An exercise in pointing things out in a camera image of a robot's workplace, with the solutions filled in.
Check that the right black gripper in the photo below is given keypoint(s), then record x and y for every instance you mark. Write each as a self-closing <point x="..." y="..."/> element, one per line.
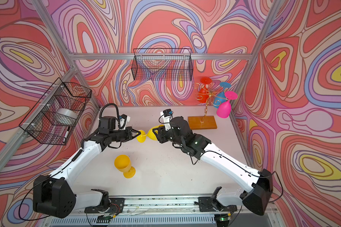
<point x="161" y="136"/>

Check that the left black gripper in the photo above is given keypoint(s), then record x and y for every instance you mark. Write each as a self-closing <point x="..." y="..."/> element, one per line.
<point x="128" y="131"/>

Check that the yellow wine glass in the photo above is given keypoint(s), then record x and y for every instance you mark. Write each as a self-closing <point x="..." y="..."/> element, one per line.
<point x="143" y="135"/>
<point x="123" y="164"/>

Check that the magenta wine glass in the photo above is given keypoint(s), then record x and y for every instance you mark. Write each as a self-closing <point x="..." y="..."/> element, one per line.
<point x="225" y="108"/>

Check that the blue wine glass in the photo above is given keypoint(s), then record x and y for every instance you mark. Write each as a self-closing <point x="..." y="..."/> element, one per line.
<point x="220" y="97"/>

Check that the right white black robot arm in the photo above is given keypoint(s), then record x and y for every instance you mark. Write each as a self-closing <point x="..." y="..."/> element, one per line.
<point x="257" y="185"/>

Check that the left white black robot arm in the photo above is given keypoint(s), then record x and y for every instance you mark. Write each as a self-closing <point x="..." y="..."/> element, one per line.
<point x="53" y="194"/>

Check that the orange wooden rack base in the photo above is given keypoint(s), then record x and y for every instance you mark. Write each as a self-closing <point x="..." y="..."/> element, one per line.
<point x="202" y="122"/>

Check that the red wine glass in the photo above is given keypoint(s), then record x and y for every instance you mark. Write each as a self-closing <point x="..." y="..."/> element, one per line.
<point x="203" y="89"/>

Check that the black marker pen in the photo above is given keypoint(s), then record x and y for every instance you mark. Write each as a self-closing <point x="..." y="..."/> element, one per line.
<point x="65" y="137"/>

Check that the silver tape roll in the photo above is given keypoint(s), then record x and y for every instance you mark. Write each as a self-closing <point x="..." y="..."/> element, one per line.
<point x="65" y="117"/>

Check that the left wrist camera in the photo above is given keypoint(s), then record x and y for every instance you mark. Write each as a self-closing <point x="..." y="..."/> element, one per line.
<point x="124" y="120"/>

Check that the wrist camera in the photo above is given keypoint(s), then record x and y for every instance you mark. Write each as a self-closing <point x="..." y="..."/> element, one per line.
<point x="124" y="120"/>
<point x="165" y="118"/>

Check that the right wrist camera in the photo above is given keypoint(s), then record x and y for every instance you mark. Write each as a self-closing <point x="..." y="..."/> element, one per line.
<point x="165" y="118"/>

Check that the gold wire glass rack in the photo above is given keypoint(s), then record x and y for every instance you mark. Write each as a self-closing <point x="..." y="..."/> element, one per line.
<point x="209" y="101"/>

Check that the black wire basket back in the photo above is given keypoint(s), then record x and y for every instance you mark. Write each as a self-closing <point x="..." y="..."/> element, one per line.
<point x="162" y="64"/>

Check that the black wire basket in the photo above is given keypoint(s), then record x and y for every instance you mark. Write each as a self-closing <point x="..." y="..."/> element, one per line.
<point x="162" y="64"/>
<point x="39" y="122"/>

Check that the aluminium frame rail base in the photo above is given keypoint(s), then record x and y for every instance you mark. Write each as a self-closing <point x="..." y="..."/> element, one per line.
<point x="169" y="211"/>

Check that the black wire basket left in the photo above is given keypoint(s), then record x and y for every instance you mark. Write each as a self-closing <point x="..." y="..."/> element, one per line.
<point x="39" y="122"/>

